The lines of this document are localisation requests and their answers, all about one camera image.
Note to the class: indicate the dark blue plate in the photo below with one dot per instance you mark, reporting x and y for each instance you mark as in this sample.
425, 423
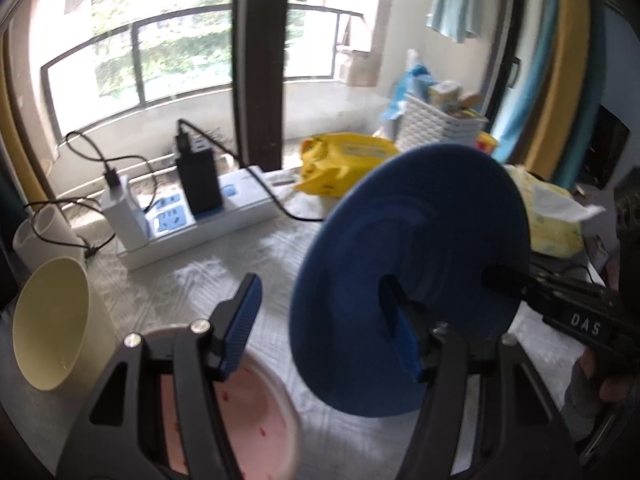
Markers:
425, 220

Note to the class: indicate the dark sliding door frame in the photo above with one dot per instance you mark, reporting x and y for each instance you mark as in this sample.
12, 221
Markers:
260, 60

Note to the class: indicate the pink speckled bowl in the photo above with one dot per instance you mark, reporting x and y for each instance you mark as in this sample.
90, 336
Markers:
260, 410

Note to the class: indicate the light blue hanging garment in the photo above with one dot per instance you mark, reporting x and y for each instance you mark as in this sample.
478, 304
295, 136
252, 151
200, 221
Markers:
455, 5

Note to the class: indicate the yellow curtain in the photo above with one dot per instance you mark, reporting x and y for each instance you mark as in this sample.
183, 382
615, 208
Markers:
565, 60
25, 135

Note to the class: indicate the cardboard box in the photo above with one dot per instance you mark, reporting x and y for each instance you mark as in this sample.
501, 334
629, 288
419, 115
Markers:
357, 67

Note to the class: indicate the person's right hand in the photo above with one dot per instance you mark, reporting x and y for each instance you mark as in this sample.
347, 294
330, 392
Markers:
612, 385

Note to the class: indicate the white textured tablecloth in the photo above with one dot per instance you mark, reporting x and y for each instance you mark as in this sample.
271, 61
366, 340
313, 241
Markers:
200, 285

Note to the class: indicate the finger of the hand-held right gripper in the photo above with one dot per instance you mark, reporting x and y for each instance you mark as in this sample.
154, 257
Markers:
505, 282

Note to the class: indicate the yellow wet wipes packet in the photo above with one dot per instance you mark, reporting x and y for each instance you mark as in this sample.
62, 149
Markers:
345, 160

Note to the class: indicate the white cylindrical device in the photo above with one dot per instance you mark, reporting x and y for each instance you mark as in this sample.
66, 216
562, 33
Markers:
55, 240

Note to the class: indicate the cream carton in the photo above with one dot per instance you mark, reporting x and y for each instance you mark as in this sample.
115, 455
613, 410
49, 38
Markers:
445, 92

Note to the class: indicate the blue plastic bag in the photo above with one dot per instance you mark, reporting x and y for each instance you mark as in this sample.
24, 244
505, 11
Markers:
410, 80

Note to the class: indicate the balcony railing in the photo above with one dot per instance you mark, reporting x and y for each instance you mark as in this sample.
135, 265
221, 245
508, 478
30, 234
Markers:
136, 60

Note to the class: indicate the yellow tissue pack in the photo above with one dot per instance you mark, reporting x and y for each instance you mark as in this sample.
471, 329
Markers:
550, 220

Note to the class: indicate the black charger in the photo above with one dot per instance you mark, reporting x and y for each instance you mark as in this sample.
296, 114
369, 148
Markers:
200, 180

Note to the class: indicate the white power strip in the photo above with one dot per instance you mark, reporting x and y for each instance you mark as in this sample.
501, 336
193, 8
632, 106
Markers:
175, 241

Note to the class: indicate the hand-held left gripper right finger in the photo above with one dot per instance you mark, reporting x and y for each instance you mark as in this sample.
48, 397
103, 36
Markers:
406, 340

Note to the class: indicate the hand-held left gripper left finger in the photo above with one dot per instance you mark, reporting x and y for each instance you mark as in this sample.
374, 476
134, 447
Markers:
245, 320

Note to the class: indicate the orange lidded can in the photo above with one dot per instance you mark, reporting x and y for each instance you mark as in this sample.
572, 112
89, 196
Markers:
487, 142

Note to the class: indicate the black monitor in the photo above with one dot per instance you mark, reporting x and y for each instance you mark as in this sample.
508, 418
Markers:
607, 145

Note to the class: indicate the white plastic basket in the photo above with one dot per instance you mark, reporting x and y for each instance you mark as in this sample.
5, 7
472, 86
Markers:
430, 120

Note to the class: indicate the cream bowl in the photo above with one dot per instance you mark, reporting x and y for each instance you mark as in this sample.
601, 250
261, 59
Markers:
50, 320

